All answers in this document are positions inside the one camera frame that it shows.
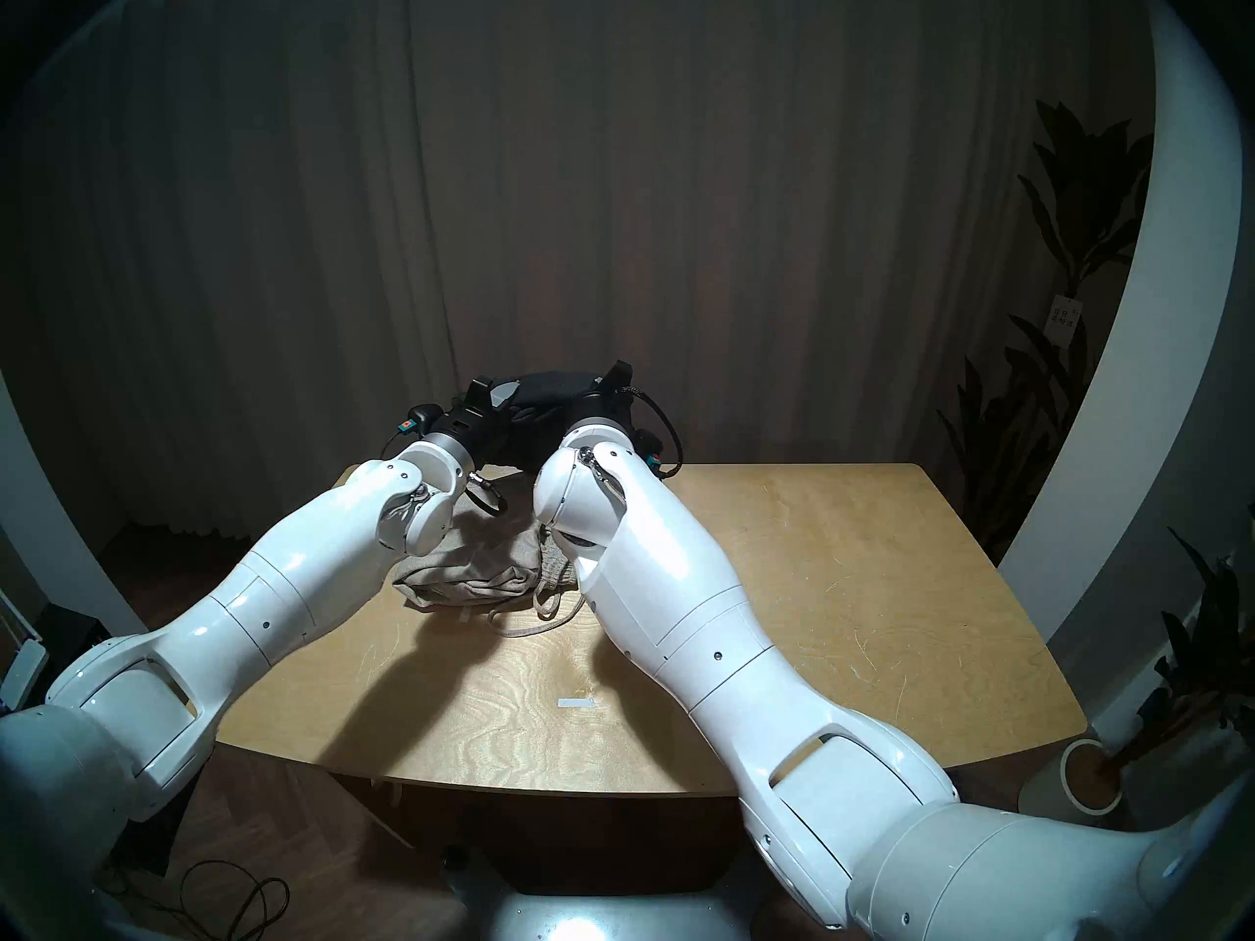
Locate grey drawstring pants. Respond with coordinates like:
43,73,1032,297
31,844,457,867
392,464,589,638

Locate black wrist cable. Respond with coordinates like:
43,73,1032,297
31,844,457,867
623,385,684,481
377,429,511,519

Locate white cylindrical plant pot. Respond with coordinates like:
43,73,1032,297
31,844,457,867
1018,738,1125,827

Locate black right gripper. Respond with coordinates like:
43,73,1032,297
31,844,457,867
569,359,650,450

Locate tall dark leafy plant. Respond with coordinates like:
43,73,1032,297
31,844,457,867
936,99,1156,563

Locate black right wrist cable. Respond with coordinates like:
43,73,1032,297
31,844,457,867
623,385,684,481

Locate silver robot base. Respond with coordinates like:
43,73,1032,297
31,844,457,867
441,841,776,941

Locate black floor cable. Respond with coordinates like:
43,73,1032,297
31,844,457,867
98,859,292,941

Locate black drawstring pants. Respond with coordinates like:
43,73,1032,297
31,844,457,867
461,369,614,471

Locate small white box device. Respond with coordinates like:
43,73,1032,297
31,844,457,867
0,635,48,713

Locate brown pleated curtain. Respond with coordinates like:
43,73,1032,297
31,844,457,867
0,0,1158,558

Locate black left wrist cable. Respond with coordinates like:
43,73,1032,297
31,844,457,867
377,429,511,519

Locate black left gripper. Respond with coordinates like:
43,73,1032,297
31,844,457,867
431,377,521,470

